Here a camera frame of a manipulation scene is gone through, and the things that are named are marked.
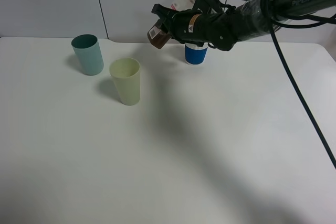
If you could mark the clear plastic drink bottle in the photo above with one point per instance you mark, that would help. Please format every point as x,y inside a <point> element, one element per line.
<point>158,34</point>

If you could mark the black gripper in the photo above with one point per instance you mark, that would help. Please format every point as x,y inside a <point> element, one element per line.
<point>197,28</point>

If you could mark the blue white paper cup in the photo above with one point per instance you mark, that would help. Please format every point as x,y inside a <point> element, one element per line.
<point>194,54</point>

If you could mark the pale green plastic cup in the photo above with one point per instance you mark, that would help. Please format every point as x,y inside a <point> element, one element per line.
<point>125,73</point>

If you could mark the teal plastic cup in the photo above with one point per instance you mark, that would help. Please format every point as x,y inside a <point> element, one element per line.
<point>87,50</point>

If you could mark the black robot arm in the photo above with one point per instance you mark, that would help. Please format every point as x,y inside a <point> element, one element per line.
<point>249,19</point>

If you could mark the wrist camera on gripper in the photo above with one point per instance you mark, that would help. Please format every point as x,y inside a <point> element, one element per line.
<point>207,6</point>

